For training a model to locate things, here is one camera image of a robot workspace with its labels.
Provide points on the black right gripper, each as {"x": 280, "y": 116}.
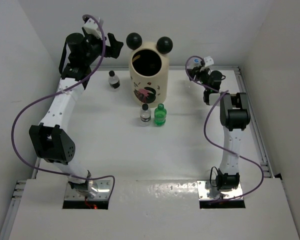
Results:
{"x": 196, "y": 72}

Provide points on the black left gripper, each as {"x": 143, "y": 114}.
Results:
{"x": 112, "y": 50}

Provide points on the tall clear blue cap bottle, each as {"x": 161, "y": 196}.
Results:
{"x": 194, "y": 66}

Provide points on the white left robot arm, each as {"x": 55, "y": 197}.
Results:
{"x": 49, "y": 138}

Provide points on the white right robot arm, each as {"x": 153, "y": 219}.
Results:
{"x": 234, "y": 115}

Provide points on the black cap bottle near bin back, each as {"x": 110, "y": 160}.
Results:
{"x": 113, "y": 80}

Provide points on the cream bin with black ears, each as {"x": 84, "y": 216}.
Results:
{"x": 149, "y": 69}

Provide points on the green plastic bottle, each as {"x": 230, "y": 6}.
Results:
{"x": 160, "y": 115}

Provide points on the blue label clear bottle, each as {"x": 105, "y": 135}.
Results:
{"x": 145, "y": 115}

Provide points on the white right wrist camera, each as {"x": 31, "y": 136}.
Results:
{"x": 207, "y": 61}

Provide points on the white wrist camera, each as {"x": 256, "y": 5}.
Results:
{"x": 207, "y": 61}
{"x": 90, "y": 27}

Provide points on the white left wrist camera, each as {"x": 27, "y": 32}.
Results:
{"x": 90, "y": 27}

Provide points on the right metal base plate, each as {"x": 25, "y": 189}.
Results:
{"x": 206, "y": 192}

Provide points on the metal base plate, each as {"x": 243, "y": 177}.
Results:
{"x": 206, "y": 192}
{"x": 100, "y": 187}

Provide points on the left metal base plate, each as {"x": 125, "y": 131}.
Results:
{"x": 100, "y": 187}

